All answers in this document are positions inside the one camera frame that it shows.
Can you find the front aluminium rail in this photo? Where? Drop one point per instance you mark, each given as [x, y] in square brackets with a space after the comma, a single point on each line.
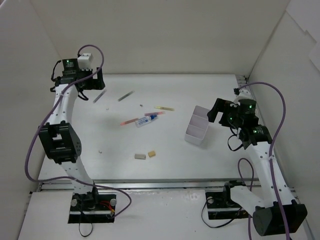
[146, 184]

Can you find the grey white eraser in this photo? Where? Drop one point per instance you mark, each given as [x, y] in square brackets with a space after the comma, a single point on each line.
[140, 156]

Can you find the green-grey highlighter pen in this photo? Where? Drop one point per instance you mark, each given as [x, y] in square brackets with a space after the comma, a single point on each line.
[125, 96]

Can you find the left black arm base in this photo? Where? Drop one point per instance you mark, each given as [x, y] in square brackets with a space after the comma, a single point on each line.
[98, 210]

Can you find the aluminium rail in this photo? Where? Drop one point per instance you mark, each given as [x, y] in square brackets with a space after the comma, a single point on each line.
[242, 82]
[146, 184]

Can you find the clear blue-capped glue bottle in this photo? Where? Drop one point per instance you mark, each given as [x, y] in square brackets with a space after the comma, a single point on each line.
[145, 120]

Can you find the pink highlighter pen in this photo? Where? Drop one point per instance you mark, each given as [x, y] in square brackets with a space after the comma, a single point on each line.
[154, 113]

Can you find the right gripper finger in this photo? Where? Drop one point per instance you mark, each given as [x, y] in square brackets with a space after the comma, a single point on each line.
[212, 115]
[218, 106]

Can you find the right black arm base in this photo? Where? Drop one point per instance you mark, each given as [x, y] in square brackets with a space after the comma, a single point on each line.
[220, 206]

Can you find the right side aluminium rail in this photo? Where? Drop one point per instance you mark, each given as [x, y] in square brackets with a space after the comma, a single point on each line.
[242, 82]

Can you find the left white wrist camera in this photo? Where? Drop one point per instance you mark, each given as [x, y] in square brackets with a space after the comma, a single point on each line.
[85, 61]

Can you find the white three-compartment organizer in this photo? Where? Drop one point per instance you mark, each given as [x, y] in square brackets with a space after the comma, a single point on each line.
[197, 126]

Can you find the orange highlighter pen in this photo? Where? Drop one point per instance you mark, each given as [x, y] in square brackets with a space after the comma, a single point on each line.
[128, 121]

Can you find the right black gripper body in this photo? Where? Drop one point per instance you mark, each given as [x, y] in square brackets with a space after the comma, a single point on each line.
[223, 110]

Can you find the purple-grey highlighter pen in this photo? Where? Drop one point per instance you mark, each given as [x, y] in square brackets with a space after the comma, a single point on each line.
[99, 96]

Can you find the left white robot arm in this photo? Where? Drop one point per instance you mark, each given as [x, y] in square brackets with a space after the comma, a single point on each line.
[59, 140]

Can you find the yellow highlighter pen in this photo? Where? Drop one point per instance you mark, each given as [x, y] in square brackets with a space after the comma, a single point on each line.
[164, 108]

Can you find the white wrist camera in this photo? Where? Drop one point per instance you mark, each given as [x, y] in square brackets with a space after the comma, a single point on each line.
[243, 94]
[85, 61]

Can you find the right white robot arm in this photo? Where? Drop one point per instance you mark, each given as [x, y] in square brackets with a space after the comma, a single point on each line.
[277, 211]

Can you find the tan yellow eraser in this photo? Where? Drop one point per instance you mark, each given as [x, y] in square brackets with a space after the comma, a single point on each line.
[151, 154]

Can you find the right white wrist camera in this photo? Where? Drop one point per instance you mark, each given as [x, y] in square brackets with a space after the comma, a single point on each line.
[243, 94]

